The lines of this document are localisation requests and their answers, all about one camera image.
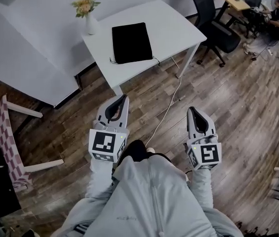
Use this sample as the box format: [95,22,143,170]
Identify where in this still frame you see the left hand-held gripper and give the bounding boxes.
[88,94,130,163]

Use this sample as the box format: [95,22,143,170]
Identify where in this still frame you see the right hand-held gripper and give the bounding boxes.
[185,107,223,170]

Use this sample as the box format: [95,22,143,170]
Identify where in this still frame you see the black drawstring bag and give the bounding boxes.
[109,22,160,66]

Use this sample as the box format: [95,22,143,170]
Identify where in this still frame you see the person's left forearm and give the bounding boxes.
[84,157,117,200]

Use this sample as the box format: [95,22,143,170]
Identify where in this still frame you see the person's right forearm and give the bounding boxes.
[190,168,214,208]

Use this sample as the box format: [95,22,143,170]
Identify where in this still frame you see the person's black trousers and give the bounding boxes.
[120,139,172,164]

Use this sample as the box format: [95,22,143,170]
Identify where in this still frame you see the white table leg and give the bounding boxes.
[176,39,202,79]

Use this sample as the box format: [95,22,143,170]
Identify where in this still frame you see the white ceramic vase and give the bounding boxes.
[84,13,101,36]

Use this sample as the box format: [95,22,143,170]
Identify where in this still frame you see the person's grey jacket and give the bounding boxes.
[50,154,244,237]

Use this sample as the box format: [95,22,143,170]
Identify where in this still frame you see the black mesh office chair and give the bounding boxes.
[188,0,241,68]

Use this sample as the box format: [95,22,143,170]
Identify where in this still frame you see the yellow flower bouquet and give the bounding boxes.
[71,0,102,19]

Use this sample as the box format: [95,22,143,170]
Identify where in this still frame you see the white floor cable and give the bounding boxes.
[145,56,183,148]

